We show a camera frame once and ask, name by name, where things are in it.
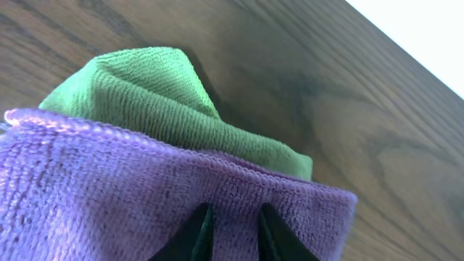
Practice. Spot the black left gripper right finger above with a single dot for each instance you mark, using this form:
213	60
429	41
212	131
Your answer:
276	241

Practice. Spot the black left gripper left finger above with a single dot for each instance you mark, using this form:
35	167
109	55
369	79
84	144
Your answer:
194	239

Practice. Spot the purple microfibre cloth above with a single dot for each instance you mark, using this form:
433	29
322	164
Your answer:
74	189

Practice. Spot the folded green cloth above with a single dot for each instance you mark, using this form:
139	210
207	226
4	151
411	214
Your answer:
156	91

